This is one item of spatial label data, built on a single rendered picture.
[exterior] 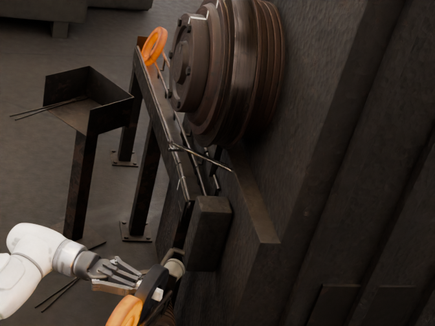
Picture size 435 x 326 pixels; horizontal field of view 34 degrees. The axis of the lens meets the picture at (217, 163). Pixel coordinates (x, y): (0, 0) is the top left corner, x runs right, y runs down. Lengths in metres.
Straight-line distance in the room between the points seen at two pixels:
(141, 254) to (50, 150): 0.81
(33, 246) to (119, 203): 1.39
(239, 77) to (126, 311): 0.65
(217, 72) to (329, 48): 0.35
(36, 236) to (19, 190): 1.35
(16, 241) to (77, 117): 0.85
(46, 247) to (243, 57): 0.71
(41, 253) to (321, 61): 0.86
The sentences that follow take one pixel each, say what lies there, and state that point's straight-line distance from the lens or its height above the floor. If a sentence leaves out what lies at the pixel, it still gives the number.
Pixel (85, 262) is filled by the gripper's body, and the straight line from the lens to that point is 1.86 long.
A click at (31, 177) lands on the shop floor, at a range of 3.33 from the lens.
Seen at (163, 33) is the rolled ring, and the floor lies 0.72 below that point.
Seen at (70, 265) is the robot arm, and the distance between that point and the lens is 1.87.
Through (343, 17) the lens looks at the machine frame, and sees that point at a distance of 1.61.
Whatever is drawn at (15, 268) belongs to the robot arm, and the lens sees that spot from 1.83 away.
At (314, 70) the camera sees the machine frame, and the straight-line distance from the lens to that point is 1.71.
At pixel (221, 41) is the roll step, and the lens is 1.87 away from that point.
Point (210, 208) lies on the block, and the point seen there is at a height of 0.80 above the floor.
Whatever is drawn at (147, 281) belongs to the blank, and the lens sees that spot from 1.77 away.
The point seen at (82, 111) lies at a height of 0.60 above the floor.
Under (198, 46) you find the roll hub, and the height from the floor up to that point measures 1.22.
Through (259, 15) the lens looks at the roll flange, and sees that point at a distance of 1.89.
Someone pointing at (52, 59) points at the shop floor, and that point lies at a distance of 4.33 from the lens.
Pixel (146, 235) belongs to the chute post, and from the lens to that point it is 3.08.
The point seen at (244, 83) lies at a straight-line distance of 1.84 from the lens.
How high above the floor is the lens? 2.00
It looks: 33 degrees down
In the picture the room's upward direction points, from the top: 15 degrees clockwise
